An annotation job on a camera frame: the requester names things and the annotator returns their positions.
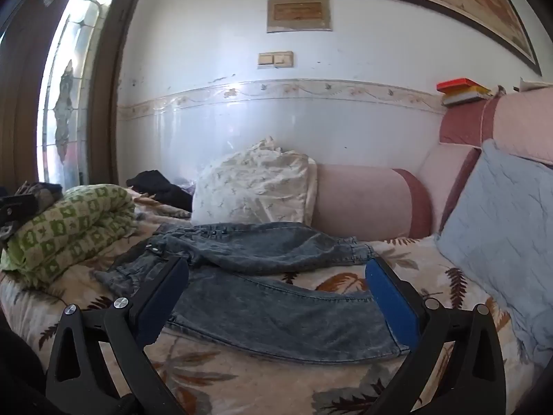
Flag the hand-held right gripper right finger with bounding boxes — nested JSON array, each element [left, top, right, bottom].
[[365, 256, 507, 415]]

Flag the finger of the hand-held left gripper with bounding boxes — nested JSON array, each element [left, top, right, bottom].
[[0, 194, 38, 243]]

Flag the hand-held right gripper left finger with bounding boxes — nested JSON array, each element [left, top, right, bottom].
[[45, 255, 191, 415]]

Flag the blue denim pants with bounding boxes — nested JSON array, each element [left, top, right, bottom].
[[94, 221, 411, 364]]

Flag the green patterned quilt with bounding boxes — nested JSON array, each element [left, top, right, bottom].
[[0, 184, 137, 290]]

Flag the pink bolster cushion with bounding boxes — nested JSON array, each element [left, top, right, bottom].
[[311, 163, 433, 240]]

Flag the black cloth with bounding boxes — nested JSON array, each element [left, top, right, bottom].
[[126, 169, 194, 212]]

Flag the leaf print blanket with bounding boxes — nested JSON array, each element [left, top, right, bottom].
[[0, 186, 536, 415]]

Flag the wooden door with glass pane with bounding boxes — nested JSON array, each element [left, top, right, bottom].
[[0, 0, 152, 193]]

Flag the light blue pillow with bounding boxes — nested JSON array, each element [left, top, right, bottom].
[[436, 139, 553, 368]]

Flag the pink headboard cushion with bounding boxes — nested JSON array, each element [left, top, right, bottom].
[[440, 91, 553, 165], [417, 144, 482, 236]]

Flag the white printed pillow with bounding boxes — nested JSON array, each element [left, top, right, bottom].
[[190, 136, 318, 228]]

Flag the red book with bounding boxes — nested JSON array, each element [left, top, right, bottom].
[[436, 78, 480, 93]]

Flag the beige light switch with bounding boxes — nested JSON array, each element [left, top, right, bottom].
[[258, 51, 294, 69]]

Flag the framed wall plaque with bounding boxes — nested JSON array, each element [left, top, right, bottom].
[[266, 0, 333, 33]]

